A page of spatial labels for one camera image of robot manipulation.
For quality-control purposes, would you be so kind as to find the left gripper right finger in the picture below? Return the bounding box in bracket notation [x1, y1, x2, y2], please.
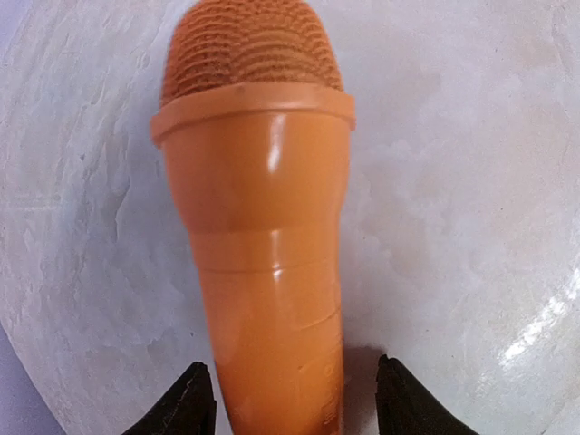
[375, 354, 477, 435]

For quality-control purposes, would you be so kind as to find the orange toy microphone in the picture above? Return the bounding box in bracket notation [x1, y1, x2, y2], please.
[151, 1, 355, 434]

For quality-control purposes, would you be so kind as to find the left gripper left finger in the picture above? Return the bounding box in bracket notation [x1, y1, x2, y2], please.
[122, 362, 217, 435]

